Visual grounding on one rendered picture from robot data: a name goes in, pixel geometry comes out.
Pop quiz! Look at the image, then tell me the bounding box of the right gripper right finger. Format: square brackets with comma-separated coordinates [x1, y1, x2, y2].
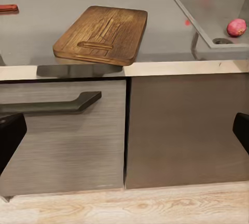
[232, 113, 249, 154]

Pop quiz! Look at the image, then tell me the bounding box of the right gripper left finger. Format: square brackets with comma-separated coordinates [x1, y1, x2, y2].
[0, 113, 27, 175]

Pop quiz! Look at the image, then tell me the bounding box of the cutting board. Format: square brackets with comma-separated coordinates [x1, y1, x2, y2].
[53, 6, 148, 66]

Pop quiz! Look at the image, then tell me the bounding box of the vidalia onion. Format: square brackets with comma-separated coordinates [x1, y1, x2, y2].
[227, 19, 247, 37]

